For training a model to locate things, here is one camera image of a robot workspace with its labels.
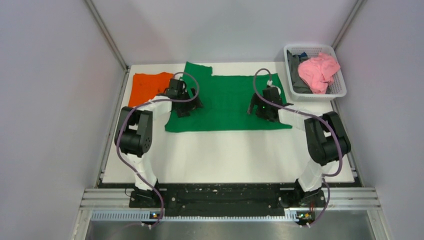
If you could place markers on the green t shirt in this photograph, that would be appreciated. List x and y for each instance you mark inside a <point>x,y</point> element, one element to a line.
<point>225,99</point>

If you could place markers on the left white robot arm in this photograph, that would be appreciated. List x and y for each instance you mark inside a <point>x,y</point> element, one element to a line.
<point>134,137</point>

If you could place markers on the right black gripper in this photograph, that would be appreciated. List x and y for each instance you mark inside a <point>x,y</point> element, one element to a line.
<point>256,101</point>

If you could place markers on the grey t shirt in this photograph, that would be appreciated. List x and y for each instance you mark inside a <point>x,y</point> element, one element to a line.
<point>299,86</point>

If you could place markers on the blue t shirt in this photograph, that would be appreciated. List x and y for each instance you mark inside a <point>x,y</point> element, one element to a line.
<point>302,57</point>

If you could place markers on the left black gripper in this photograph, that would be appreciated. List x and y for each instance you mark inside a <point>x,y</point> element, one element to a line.
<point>193,104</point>

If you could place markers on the pink t shirt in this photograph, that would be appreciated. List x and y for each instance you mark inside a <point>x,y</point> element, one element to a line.
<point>318,72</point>

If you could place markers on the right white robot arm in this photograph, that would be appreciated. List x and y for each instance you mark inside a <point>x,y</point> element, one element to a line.
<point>326,141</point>

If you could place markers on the folded orange t shirt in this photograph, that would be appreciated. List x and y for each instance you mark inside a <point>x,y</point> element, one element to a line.
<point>146,86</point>

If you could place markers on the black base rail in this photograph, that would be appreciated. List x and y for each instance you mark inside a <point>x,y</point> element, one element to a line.
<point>226,199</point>

